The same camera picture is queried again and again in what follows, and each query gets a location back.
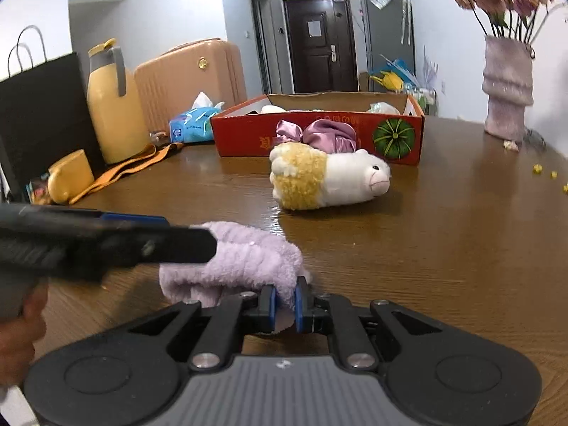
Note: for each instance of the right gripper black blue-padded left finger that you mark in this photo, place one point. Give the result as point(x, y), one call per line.
point(238, 315)

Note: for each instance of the white foam piece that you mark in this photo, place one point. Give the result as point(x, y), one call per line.
point(272, 109)

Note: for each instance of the lilac fluffy towel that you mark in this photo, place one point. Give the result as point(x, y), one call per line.
point(247, 259)

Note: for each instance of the pink hard-shell suitcase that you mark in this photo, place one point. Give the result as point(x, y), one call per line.
point(169, 84)

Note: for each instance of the pink ceramic vase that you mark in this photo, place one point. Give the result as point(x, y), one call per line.
point(508, 83)

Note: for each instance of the clear bag of cotton pads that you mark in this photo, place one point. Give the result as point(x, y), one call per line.
point(383, 108)

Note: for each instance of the red cardboard box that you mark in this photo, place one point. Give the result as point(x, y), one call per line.
point(388, 125)

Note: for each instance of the person's left hand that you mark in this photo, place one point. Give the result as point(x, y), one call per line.
point(19, 336)

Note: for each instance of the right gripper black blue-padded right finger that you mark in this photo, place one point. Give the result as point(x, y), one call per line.
point(334, 316)

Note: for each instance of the yellow thermos jug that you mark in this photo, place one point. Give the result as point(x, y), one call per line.
point(115, 105)

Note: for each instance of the yellow mug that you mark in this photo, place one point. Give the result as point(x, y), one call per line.
point(69, 176)

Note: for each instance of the grey refrigerator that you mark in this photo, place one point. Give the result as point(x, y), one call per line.
point(389, 36)

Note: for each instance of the purple satin scrunchie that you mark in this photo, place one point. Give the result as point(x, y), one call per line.
point(323, 134)

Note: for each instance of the dark brown door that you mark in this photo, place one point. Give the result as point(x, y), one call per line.
point(321, 44)

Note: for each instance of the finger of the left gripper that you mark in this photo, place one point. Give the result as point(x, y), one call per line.
point(132, 244)
point(136, 219)

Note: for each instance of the black paper shopping bag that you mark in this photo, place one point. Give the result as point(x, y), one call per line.
point(44, 117)

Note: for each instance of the blue tissue pack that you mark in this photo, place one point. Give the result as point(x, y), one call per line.
point(194, 125)

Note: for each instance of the dried pink roses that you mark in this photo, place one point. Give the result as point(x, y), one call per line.
point(521, 20)

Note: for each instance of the small snack packet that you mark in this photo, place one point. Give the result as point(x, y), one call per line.
point(38, 192)

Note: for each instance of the yellow white alpaca plush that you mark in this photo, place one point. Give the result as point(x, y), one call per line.
point(304, 178)

